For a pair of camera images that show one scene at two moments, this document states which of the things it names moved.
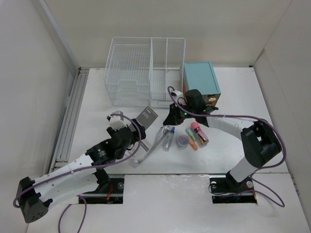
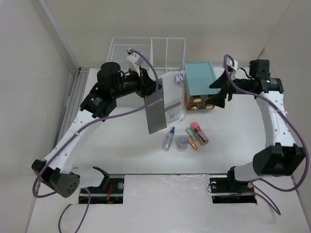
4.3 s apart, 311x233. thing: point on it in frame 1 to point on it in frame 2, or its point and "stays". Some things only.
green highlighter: [190, 133] stays
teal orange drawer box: [201, 76] stays
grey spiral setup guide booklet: [146, 117] to [168, 106]
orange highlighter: [193, 144] stays
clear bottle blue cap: [169, 140] stays
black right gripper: [173, 118] to [218, 99]
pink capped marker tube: [202, 136] stays
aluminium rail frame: [60, 154] stays
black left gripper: [136, 133] to [147, 86]
